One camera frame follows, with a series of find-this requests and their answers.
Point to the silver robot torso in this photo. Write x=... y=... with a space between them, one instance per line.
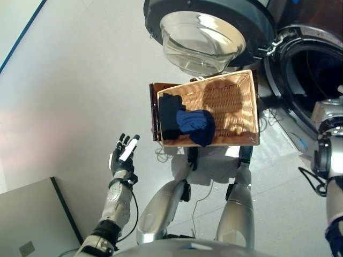
x=193 y=250

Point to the silver left robot leg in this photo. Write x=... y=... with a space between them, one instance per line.
x=160 y=206

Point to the brown acrylic stand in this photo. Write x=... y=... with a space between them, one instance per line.
x=154 y=112

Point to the black folded garment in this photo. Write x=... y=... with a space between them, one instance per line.
x=167 y=117

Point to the silver right robot leg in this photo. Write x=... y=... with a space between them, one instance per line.
x=238 y=211

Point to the rectangular wicker laundry basket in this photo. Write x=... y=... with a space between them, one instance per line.
x=230 y=107

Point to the blue garment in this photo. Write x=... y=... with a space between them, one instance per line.
x=198 y=125

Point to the grey front-load washing machine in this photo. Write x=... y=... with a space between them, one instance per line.
x=284 y=93

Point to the silver robot leg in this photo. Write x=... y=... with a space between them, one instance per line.
x=238 y=211
x=160 y=206

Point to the round glass washer door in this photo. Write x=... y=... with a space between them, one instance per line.
x=203 y=10

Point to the grey wall socket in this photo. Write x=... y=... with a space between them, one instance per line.
x=26 y=248

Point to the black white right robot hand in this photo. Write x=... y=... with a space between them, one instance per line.
x=340 y=89

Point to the small blue sticker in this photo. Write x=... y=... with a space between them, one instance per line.
x=303 y=144

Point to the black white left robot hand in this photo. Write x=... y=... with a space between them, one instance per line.
x=122 y=163

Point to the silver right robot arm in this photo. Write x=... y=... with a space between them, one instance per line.
x=336 y=150

